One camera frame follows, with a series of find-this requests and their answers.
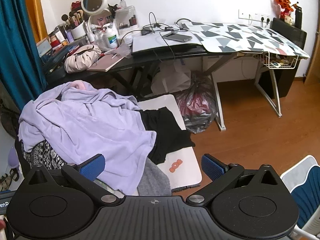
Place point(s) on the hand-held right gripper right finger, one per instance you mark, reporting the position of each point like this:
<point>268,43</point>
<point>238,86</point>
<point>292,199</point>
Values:
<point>212,167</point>

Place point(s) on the white pump bottle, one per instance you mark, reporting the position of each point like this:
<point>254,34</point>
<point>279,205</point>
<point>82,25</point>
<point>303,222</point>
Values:
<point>110,40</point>

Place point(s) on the black charger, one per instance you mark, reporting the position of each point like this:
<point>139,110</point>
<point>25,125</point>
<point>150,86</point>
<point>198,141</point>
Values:
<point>146,32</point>

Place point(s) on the clear glass bottle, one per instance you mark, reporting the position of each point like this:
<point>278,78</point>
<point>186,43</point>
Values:
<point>122,2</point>

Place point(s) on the sandals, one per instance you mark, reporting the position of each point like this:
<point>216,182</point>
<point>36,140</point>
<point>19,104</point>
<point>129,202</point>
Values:
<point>7,180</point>

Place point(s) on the dark blue case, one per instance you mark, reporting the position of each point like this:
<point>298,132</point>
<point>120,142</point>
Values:
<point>57,57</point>

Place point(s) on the black white patterned cloth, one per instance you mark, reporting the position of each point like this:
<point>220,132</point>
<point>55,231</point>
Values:
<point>42,155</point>

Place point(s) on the beige bag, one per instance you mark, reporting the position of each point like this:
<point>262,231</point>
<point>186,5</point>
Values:
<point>80,60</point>

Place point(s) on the pink notebook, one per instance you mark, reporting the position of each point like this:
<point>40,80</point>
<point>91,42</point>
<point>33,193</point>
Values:
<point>107,62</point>

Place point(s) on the black cabinet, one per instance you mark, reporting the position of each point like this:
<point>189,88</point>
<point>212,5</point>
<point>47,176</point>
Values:
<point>287,35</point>

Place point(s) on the white stool orange bow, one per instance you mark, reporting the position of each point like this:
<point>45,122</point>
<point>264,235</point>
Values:
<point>185,165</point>

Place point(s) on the white wall socket strip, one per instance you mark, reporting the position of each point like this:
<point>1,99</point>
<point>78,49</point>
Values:
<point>252,14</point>

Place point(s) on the black plug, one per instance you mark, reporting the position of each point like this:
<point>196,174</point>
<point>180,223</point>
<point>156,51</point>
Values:
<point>268,20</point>
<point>262,20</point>

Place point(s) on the artificial orange flowers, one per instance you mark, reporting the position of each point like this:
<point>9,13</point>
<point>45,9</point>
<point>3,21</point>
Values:
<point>283,1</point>

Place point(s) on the round white mirror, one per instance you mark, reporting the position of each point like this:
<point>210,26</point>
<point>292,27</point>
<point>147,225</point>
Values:
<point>93,1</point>

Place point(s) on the grey garment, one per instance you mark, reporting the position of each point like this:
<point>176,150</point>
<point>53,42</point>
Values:
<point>152,180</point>

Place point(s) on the white closed laptop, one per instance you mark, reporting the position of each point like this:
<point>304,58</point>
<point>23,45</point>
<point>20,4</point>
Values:
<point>150,43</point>

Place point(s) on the white plastic bag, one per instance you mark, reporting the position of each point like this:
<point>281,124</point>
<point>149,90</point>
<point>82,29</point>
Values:
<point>170,80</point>

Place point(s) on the black bottle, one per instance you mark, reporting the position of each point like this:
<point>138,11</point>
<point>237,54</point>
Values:
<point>298,17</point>

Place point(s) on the smartphone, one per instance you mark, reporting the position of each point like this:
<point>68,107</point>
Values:
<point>178,37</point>

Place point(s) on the lilac fleece robe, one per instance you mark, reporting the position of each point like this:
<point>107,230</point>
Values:
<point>87,125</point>

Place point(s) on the teal curtain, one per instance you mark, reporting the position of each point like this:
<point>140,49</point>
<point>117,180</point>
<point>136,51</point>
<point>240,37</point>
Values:
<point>15,42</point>

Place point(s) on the dark trash bag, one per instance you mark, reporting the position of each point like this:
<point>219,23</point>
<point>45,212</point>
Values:
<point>197,105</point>

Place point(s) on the stack of cosmetic boxes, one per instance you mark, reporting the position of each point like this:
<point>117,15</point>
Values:
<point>55,40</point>

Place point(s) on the black garment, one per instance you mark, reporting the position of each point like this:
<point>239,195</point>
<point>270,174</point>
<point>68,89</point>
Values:
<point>162,130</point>

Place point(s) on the white makeup brush holder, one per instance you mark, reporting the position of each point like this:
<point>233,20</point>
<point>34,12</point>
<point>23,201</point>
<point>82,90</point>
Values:
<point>78,31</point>

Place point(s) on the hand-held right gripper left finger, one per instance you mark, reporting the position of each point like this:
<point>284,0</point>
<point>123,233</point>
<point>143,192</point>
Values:
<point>92,166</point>

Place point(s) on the white blue chair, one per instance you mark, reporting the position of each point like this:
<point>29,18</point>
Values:
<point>307,192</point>

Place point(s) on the yellow curtain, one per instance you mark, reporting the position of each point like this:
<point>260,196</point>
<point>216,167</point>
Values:
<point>33,7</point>

